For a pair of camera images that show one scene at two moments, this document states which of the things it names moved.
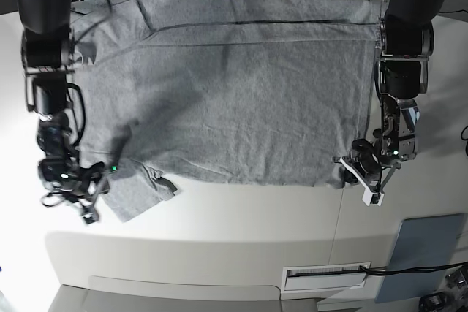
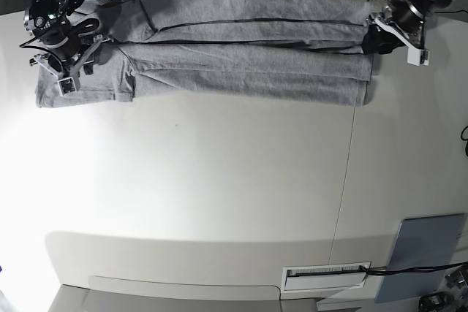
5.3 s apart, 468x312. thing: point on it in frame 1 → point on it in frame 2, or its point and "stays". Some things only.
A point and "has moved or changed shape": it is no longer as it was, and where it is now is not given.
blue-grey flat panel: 421,242 stays
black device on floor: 433,302 stays
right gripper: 373,158 → 403,11
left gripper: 76,183 → 70,52
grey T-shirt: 232,90 has moved or changed shape
